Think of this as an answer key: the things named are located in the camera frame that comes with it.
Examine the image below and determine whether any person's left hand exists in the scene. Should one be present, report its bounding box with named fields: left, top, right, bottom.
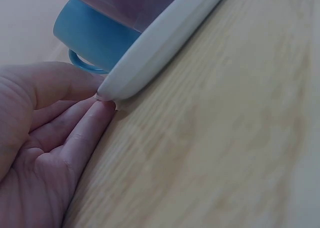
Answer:
left=0, top=61, right=119, bottom=228

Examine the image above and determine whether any white tray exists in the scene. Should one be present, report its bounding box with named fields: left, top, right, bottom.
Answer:
left=96, top=0, right=232, bottom=100

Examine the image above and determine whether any purple mug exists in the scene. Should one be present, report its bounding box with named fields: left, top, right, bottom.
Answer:
left=59, top=0, right=188, bottom=34

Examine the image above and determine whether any blue mug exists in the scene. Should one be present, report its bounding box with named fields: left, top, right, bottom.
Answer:
left=52, top=0, right=142, bottom=75

